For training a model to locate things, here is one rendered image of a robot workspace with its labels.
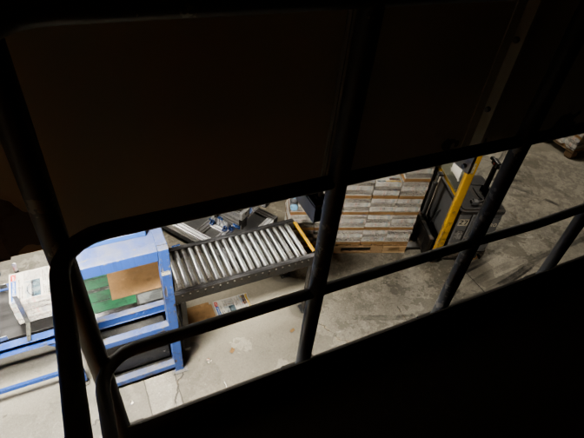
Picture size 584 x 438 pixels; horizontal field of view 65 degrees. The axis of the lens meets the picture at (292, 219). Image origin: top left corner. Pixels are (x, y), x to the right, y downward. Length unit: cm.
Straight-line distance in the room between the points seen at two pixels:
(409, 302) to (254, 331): 172
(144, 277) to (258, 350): 129
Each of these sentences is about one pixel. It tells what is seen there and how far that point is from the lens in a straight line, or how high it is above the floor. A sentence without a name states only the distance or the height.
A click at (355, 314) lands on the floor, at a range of 489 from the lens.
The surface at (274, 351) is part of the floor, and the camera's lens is 451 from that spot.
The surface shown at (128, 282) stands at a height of 80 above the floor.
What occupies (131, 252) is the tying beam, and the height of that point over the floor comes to 155.
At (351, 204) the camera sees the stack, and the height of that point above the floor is 75.
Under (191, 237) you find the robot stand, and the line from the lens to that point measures 524.
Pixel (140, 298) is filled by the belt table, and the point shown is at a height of 80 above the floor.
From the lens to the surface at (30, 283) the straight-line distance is 391.
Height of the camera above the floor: 382
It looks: 41 degrees down
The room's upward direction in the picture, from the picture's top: 7 degrees clockwise
